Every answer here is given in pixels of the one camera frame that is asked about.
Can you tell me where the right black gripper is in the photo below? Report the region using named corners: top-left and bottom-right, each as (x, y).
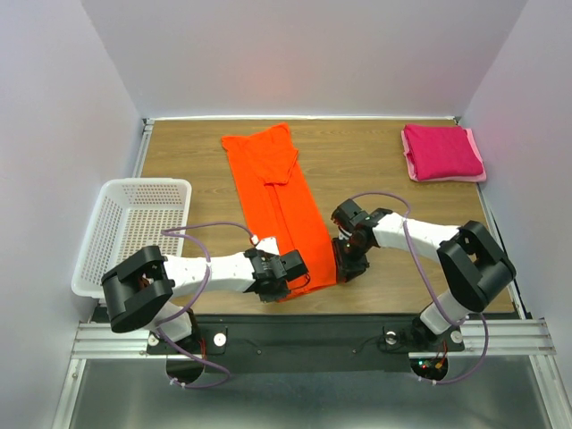
top-left (331, 234), bottom-right (371, 280)

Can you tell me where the orange t shirt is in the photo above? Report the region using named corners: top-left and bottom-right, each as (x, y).
top-left (222, 123), bottom-right (337, 299)

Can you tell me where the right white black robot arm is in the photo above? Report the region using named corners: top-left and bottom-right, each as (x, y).
top-left (332, 199), bottom-right (517, 349)

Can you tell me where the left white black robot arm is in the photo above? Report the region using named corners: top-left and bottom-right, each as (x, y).
top-left (101, 246), bottom-right (308, 352)

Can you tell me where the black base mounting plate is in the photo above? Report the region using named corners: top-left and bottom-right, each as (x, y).
top-left (145, 314), bottom-right (466, 374)

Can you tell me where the small electronics board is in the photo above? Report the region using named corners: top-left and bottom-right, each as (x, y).
top-left (409, 357), bottom-right (449, 381)

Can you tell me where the white plastic laundry basket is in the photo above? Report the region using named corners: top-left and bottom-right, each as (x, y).
top-left (71, 178), bottom-right (192, 299)

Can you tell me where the folded light pink t shirt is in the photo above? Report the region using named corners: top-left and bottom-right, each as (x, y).
top-left (400, 128), bottom-right (487, 182)

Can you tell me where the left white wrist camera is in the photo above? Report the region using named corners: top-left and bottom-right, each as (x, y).
top-left (250, 234), bottom-right (280, 256)

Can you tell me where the aluminium frame rail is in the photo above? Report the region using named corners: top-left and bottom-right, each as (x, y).
top-left (71, 117), bottom-right (559, 358)

